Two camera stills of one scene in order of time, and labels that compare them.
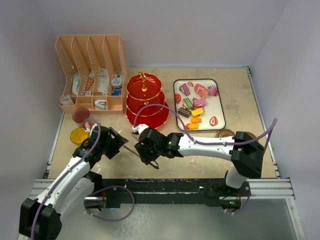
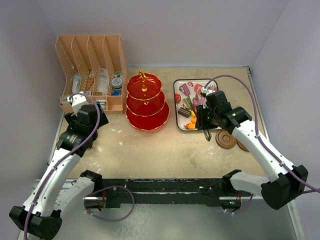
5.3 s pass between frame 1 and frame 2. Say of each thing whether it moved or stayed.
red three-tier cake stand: stayed
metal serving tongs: moved
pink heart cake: stayed
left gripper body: moved
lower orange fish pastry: stayed
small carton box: stayed
